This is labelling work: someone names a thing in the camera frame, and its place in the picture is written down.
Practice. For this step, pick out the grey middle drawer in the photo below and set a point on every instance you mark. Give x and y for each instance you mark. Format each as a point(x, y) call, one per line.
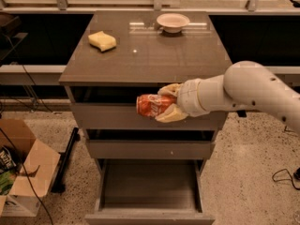
point(150, 150)

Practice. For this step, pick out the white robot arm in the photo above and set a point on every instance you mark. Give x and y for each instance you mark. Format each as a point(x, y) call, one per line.
point(245, 85)

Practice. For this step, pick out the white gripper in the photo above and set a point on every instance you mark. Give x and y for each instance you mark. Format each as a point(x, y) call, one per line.
point(188, 97)

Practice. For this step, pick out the grey top drawer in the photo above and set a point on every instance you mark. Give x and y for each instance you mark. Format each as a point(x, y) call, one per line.
point(96, 116)

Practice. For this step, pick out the white bowl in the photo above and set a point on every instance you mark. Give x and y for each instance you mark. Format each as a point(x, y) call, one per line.
point(172, 22)

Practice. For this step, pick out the black bar on floor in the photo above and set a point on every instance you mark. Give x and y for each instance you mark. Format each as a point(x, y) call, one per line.
point(58, 185)

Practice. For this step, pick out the grey drawer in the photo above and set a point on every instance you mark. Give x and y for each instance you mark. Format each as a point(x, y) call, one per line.
point(96, 116)
point(150, 150)
point(150, 192)

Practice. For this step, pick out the snack bag in box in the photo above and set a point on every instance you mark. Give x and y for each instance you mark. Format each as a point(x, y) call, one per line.
point(6, 160)

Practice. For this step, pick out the yellow sponge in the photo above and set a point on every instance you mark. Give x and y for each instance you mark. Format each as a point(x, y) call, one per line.
point(102, 41)

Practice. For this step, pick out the red coke can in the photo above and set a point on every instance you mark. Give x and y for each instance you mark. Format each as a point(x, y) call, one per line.
point(151, 105)

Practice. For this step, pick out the grey bottom drawer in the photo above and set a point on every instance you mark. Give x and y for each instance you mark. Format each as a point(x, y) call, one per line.
point(150, 192)

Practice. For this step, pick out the grey drawer cabinet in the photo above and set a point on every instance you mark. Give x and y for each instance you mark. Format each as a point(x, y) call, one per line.
point(144, 59)

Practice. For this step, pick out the green package in box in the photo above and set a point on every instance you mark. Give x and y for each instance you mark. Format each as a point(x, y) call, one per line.
point(6, 181)

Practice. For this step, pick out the brown cardboard box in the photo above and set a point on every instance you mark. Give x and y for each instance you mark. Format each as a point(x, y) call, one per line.
point(34, 180)

